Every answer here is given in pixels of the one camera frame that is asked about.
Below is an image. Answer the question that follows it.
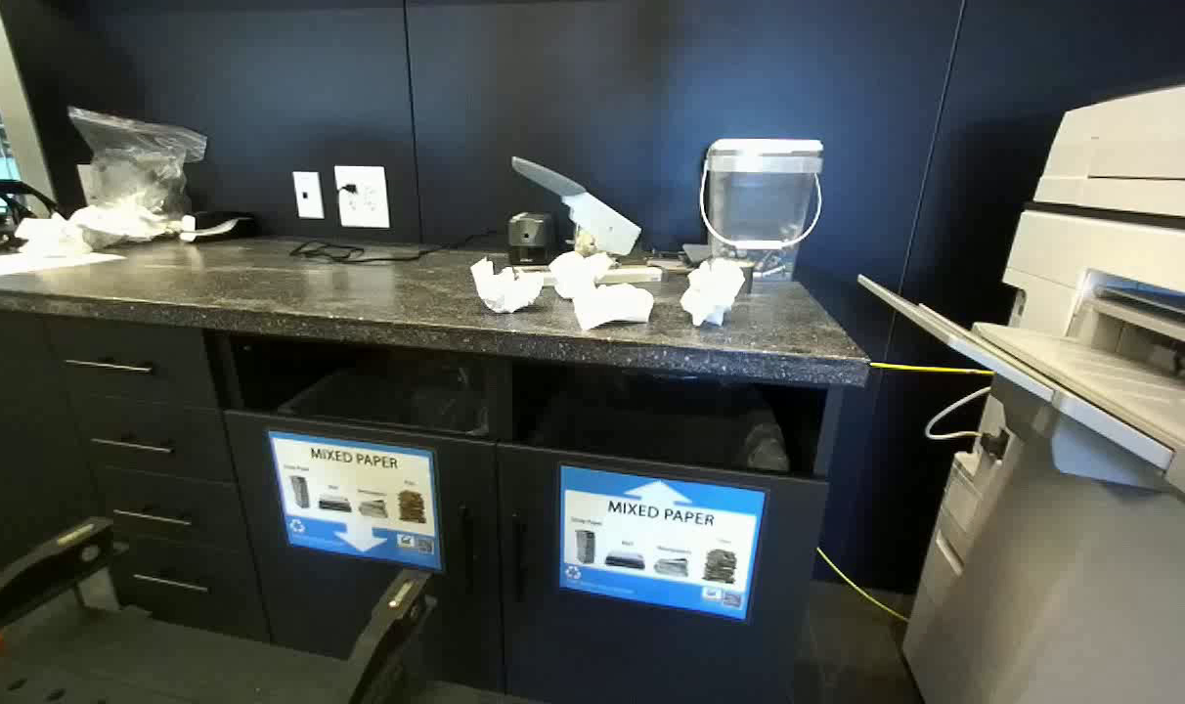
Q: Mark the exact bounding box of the white wall switch plate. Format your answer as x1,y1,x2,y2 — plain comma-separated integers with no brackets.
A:
289,173,326,218

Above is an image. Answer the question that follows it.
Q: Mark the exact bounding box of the black cable on counter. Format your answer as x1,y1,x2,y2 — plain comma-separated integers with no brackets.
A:
285,233,430,266

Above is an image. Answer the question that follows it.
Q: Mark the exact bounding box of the clear plastic bucket with handle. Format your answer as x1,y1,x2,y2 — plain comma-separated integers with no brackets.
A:
700,138,826,279

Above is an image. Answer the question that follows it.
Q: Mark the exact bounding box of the white wall outlet plate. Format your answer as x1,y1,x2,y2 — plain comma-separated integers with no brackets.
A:
332,164,392,231

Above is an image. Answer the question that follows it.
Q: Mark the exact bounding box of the black chair frame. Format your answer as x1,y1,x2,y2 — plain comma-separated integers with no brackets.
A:
0,515,430,704

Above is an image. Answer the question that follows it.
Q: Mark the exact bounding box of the white tissue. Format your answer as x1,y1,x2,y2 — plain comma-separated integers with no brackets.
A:
547,252,615,297
470,257,542,314
573,284,651,334
679,257,745,325

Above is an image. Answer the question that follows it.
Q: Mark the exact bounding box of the mixed paper sign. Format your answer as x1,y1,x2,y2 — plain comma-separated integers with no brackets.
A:
560,467,767,621
264,429,442,570

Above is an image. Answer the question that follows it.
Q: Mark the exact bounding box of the right recycling bin door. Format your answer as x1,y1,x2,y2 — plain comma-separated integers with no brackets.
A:
496,446,826,704

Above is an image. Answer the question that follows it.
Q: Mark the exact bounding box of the black tape dispenser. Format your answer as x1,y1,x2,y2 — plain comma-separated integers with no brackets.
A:
504,212,567,261

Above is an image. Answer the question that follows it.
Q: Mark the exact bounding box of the recycling bin door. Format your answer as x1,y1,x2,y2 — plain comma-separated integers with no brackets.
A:
226,409,499,688
496,446,826,704

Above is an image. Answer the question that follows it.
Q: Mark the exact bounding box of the clear plastic bag of items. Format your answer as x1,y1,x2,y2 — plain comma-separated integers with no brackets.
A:
67,106,207,252

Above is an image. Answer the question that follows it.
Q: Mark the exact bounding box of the grey white stapler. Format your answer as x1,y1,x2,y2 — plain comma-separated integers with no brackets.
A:
512,156,641,257

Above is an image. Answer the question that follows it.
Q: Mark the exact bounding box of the right mixed paper sign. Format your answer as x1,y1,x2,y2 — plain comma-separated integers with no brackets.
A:
560,467,767,621

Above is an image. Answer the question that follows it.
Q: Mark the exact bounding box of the large white office printer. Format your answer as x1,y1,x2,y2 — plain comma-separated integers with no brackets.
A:
887,81,1185,704

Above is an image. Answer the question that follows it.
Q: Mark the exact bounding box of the left recycling bin door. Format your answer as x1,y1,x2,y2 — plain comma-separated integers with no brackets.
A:
226,409,499,688

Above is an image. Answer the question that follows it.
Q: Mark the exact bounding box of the left mixed paper sign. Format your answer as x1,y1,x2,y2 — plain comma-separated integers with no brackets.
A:
264,429,442,570

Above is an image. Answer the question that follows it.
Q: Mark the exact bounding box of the dark drawer cabinet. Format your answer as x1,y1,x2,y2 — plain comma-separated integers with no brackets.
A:
0,314,262,605

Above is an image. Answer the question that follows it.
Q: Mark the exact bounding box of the yellow cable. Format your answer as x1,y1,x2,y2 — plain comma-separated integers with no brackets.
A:
813,361,996,626

